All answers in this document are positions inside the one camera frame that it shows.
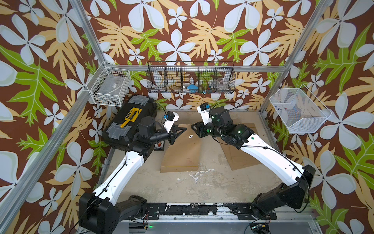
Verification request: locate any black charging board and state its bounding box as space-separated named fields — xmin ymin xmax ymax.
xmin=154 ymin=141 xmax=165 ymax=151

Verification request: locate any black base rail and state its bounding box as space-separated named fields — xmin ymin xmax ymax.
xmin=120 ymin=202 xmax=278 ymax=220

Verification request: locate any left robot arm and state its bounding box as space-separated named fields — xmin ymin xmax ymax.
xmin=78 ymin=111 xmax=186 ymax=234

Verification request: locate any black wire basket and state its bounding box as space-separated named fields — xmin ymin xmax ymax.
xmin=146 ymin=61 xmax=236 ymax=94

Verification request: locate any white wire basket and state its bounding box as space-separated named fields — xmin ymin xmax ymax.
xmin=87 ymin=62 xmax=131 ymax=107
xmin=270 ymin=85 xmax=333 ymax=135

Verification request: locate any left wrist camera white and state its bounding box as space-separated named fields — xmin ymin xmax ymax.
xmin=163 ymin=111 xmax=179 ymax=133

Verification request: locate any white wire basket left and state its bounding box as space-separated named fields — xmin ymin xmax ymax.
xmin=87 ymin=62 xmax=131 ymax=107

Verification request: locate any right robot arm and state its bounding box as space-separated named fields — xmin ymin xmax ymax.
xmin=191 ymin=103 xmax=316 ymax=219

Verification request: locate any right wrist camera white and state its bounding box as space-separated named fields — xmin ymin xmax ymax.
xmin=197 ymin=103 xmax=212 ymax=125

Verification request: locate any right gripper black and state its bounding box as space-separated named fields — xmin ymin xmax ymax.
xmin=189 ymin=120 xmax=227 ymax=140

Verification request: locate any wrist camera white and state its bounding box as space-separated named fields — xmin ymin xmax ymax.
xmin=163 ymin=111 xmax=179 ymax=133
xmin=197 ymin=103 xmax=212 ymax=125

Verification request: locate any white wire basket right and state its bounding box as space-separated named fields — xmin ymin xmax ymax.
xmin=270 ymin=85 xmax=333 ymax=135

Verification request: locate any brown kraft file bag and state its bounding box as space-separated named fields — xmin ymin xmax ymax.
xmin=218 ymin=137 xmax=261 ymax=171
xmin=160 ymin=124 xmax=201 ymax=173

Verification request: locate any black yellow toolbox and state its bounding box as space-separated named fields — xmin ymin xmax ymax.
xmin=102 ymin=95 xmax=157 ymax=151

